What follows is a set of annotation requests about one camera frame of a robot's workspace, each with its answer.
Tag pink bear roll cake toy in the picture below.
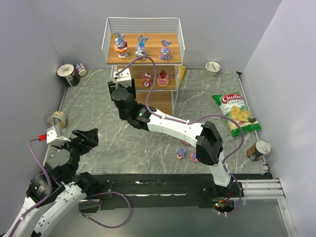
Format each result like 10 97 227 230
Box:
142 73 153 88

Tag pink bear strawberry donut toy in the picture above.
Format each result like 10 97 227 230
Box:
157 70 169 87

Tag purple bunny red bow toy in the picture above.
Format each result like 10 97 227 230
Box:
159 39 172 60

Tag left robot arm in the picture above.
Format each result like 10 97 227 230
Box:
3 126 99 237

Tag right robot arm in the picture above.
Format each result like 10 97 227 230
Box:
108 81 233 190

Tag tipped paper cup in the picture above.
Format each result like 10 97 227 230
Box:
47 111 67 128

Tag blue white small can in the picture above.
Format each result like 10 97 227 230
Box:
74 62 87 77

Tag dark paper cup white lid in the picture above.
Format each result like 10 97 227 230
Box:
57 64 79 87

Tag yellow snack packet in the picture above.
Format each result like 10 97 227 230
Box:
173 65 186 94

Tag small purple bunny cupcake toy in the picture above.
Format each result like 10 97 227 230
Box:
176 148 186 160

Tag white yogurt cup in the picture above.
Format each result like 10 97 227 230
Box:
205 61 221 76

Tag purple bunny candle donut toy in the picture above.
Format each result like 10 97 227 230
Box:
190 152 199 162

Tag green chips bag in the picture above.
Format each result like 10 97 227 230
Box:
212 92 261 133

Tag tin can orange label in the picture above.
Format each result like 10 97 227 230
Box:
246 140 271 161

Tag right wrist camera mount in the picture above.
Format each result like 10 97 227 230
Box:
113 69 132 87

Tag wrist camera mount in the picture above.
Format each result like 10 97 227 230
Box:
113 69 132 87
38 125 71 146

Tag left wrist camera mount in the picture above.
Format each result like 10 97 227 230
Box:
38 125 71 146

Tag white wire wooden shelf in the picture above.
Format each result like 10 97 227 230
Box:
102 17 185 115

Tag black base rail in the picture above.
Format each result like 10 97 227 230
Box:
88 174 244 210

